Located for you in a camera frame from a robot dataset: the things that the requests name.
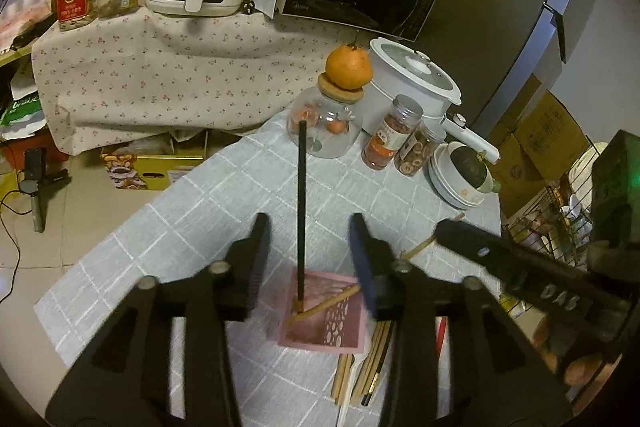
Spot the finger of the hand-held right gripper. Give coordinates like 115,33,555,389
435,221,627,339

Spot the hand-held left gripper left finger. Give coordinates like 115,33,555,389
45,213,273,427

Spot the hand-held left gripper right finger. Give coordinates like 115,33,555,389
347,213,572,427

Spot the wooden chopstick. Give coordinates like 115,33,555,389
356,321,392,405
331,353,351,407
350,321,386,405
289,214,465,323

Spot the black chopstick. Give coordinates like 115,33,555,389
298,121,308,314
361,322,397,408

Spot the pink perforated utensil holder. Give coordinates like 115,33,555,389
277,269,368,353

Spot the person's right hand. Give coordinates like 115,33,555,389
532,311,609,388

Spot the beige plate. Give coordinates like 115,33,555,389
570,149,600,208

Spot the grey checked tablecloth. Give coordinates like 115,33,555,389
34,104,503,427

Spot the cardboard box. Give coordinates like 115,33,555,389
487,74,591,218

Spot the white floral bowl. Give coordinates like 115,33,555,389
427,141,501,210

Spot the dark glazed bowl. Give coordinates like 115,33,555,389
446,142,496,194

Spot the red spice jar silver lid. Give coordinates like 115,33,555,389
361,94,424,170

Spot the jar of dried slices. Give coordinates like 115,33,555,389
394,119,447,178

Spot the glass jar with cork lid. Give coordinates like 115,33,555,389
287,73,366,158

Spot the yellow printed box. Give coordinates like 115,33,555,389
100,132,208,192

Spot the white electric pot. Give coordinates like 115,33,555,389
360,38,501,165

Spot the large orange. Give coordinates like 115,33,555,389
325,38,374,90

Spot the glass pot lid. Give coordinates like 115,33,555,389
372,39,458,104

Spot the floral cabinet cloth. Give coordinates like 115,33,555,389
31,9,381,158

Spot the black tripod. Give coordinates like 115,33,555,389
19,148,71,233

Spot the green white bag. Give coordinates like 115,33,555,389
1,98,48,140

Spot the black wire rack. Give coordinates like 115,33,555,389
502,142,608,268

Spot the black cable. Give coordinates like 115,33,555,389
0,187,26,303

